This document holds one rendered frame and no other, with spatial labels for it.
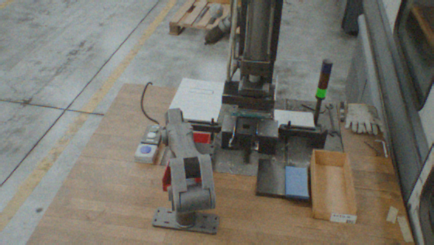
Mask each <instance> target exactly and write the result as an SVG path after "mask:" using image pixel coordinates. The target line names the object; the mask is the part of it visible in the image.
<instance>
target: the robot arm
mask: <svg viewBox="0 0 434 245"><path fill-rule="evenodd" d="M164 119H165V124H166V129H164V130H163V131H161V136H162V141H163V144H164V146H168V147H169V150H171V154H170V160H169V164H168V165H169V167H170V171H171V179H172V181H171V186H169V187H167V191H168V200H169V201H170V203H171V207H172V209H167V208H161V207H159V208H157V209H156V211H155V213H154V215H153V220H152V226H153V227H156V228H166V229H175V230H181V231H186V232H191V233H206V234H211V235H215V234H217V230H218V226H219V215H217V214H208V213H202V212H198V211H202V210H207V209H216V197H215V187H214V181H213V176H212V161H214V159H215V144H209V143H198V142H194V134H193V129H192V126H191V124H190V123H189V122H188V123H185V122H184V117H183V111H181V109H180V107H179V108H172V109H168V112H165V113H164ZM200 177H201V179H202V182H199V184H198V182H195V178H200ZM216 219H217V220H216ZM155 221H156V222H155Z"/></svg>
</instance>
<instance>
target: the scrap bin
mask: <svg viewBox="0 0 434 245"><path fill-rule="evenodd" d="M193 134H194V142H198V143H209V144H211V134H210V133H198V132H193ZM170 157H171V156H169V159H168V163H167V166H166V168H165V170H164V176H163V177H162V181H163V190H164V192H167V187H169V186H171V181H172V179H171V168H170V167H169V165H168V164H169V160H170ZM195 182H198V184H199V182H202V177H200V178H195Z"/></svg>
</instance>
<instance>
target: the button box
mask: <svg viewBox="0 0 434 245"><path fill-rule="evenodd" d="M148 84H151V85H153V83H151V82H148V83H146V85H145V87H144V90H143V93H142V95H141V99H140V107H141V109H142V111H143V112H144V115H145V116H146V117H148V118H149V119H150V120H152V121H154V122H156V123H157V124H156V125H154V126H153V125H148V127H147V128H146V131H145V132H144V135H143V138H142V139H141V141H140V143H141V144H147V145H154V146H157V148H158V149H159V147H160V145H161V142H162V136H161V131H163V130H164V129H165V126H159V122H158V121H156V120H155V119H153V118H151V117H149V116H148V115H147V113H146V112H145V111H144V108H143V96H144V92H145V90H146V88H147V86H148ZM152 127H156V128H158V131H157V132H155V134H156V136H155V137H154V138H149V137H148V134H149V133H151V132H150V128H152Z"/></svg>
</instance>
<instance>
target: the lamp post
mask: <svg viewBox="0 0 434 245"><path fill-rule="evenodd" d="M322 62H323V63H324V64H328V65H330V64H333V61H332V59H323V61H322ZM315 98H316V99H317V102H316V107H315V112H314V116H313V123H314V126H316V127H320V129H321V128H322V124H321V123H320V122H319V113H320V109H321V106H322V101H323V100H325V99H326V97H325V98H319V97H318V96H317V95H315Z"/></svg>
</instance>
